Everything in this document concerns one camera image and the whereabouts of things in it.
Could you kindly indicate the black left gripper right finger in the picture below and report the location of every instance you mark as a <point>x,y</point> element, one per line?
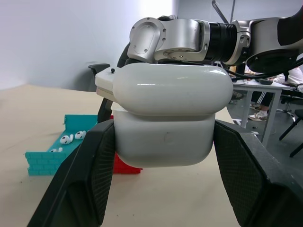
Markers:
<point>251,175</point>

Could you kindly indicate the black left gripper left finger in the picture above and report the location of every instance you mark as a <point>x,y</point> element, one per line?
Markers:
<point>78,179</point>

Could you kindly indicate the red brick-pattern bin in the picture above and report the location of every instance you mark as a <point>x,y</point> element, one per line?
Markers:
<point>123,166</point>

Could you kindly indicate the white earbud charging case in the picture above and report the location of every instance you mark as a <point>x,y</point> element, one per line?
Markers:
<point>165,111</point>

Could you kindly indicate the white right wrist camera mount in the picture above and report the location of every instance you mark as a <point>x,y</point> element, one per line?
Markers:
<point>104,81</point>

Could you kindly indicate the white background desk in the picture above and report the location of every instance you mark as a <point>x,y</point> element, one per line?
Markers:
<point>255,88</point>

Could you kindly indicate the white earbud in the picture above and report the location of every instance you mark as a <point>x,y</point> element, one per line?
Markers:
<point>65,139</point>
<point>56,150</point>
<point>80,135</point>

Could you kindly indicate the teal brick-pattern bin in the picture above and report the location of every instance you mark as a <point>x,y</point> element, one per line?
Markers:
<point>45,160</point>

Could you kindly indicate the black office chair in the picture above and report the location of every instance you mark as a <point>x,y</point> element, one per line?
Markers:
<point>98,66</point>

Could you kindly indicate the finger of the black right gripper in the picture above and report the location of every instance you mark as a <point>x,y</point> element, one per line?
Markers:
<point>103,111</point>

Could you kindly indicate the seated person in white shirt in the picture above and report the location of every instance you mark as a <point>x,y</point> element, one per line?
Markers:
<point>267,99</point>

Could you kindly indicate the black folding chair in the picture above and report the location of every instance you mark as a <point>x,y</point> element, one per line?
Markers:
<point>292,111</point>

